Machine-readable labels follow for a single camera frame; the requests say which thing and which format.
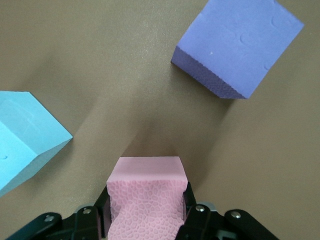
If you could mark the brown table cover sheet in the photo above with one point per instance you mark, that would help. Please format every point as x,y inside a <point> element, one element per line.
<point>100,62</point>

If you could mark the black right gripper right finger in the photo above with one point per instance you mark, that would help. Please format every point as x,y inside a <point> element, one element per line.
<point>225,225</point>

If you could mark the purple foam cube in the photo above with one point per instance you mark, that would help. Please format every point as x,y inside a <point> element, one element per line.
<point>240,45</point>

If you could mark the pink foam cube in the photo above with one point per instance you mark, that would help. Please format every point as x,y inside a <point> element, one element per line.
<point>147,200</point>

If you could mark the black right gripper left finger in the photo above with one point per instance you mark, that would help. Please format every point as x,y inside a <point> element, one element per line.
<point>62,225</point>

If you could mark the blue foam cube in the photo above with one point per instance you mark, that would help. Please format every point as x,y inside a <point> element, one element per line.
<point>27,140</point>

